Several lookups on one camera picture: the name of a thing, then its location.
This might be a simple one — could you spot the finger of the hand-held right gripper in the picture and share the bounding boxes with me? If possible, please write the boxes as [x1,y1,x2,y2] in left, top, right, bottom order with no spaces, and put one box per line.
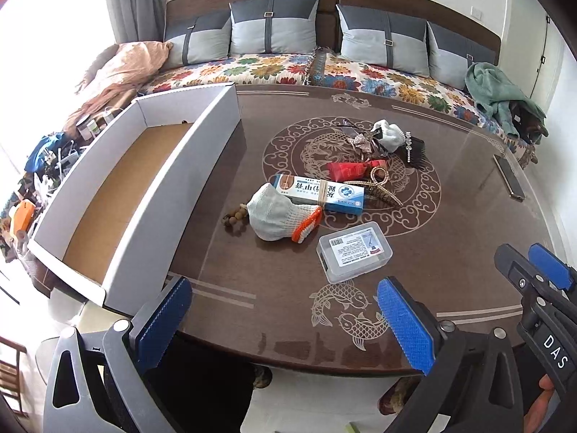
[493,244,542,312]
[528,242,577,294]

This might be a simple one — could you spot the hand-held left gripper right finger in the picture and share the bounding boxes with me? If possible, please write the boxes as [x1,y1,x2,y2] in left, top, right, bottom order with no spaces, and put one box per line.
[376,276,526,433]

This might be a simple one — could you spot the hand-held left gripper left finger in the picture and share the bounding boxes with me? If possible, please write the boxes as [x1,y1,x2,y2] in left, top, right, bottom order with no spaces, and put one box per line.
[43,275,192,433]

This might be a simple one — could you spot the white cardboard box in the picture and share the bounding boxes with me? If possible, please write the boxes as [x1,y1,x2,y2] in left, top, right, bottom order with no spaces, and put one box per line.
[27,83,239,308]

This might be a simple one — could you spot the black rhinestone hair comb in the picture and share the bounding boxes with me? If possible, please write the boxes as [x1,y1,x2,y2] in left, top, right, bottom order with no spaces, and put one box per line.
[403,131,429,172]

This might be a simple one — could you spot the silver bow hair clip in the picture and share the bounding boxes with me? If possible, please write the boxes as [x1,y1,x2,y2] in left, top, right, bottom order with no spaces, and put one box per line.
[349,131,384,159]

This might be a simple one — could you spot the person's right hand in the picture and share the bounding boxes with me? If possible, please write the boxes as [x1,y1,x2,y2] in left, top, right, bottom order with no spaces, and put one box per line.
[523,374,557,433]

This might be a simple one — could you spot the patterned slipper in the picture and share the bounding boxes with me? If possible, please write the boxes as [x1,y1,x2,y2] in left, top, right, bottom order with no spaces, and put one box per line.
[378,376,422,416]
[252,365,274,391]

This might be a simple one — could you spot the person's black trousers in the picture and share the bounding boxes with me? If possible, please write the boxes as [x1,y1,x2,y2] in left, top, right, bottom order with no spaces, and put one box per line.
[144,336,259,433]

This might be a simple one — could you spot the clear plastic case with label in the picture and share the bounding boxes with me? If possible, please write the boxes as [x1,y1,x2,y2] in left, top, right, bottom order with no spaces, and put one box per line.
[316,223,393,284]

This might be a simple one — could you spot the dark phone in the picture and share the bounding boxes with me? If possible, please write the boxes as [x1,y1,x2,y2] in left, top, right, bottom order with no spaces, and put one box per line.
[492,153,526,200]

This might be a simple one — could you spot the leopard hair claw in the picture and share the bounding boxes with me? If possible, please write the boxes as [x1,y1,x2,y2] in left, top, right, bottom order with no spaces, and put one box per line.
[367,187,405,211]

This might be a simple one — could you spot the dark bundle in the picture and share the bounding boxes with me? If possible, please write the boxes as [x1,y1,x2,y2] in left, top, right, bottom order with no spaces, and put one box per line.
[511,101,544,143]

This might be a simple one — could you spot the pearl hair clip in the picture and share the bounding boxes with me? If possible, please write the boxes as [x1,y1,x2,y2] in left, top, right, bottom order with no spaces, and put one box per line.
[345,166,394,190]

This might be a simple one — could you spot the blue white ointment carton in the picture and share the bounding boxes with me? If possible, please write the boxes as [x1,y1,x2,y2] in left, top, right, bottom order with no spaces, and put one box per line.
[274,172,366,215]

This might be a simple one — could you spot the wooden chair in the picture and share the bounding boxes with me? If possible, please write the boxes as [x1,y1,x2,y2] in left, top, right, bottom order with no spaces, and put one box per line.
[0,343,28,416]

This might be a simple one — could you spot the red packet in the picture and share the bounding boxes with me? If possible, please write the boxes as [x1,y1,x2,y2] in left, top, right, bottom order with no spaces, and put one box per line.
[327,160,388,183]

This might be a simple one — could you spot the orange white object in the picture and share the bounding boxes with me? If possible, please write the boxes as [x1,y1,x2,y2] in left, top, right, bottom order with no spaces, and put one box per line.
[11,201,37,242]

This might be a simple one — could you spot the green crumpled cloth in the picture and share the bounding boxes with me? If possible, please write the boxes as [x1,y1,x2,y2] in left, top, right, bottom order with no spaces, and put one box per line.
[464,62,548,136]

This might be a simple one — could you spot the blue cloth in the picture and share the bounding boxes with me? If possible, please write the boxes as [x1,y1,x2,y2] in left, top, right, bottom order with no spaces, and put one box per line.
[27,132,68,172]

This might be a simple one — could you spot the grey two-tone pillow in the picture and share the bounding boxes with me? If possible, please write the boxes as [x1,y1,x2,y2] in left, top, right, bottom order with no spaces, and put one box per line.
[426,20,474,92]
[163,11,233,66]
[336,4,430,77]
[229,0,322,57]

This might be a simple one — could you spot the pink crumpled cloth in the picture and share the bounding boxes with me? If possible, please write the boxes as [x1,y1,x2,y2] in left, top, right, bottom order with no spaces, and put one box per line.
[63,40,174,132]

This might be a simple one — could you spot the grey curtain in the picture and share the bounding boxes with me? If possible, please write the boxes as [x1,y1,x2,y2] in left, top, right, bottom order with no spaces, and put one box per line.
[100,0,169,46]

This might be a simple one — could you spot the wooden bead bracelet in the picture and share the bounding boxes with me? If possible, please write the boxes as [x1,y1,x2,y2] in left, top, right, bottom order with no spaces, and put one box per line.
[222,205,251,235]

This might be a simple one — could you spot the black frame eyeglasses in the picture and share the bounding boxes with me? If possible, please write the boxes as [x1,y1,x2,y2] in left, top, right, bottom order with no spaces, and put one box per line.
[338,117,362,139]

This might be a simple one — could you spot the black wall cable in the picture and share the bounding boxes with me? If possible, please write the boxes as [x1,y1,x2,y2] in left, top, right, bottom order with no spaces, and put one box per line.
[534,16,553,95]

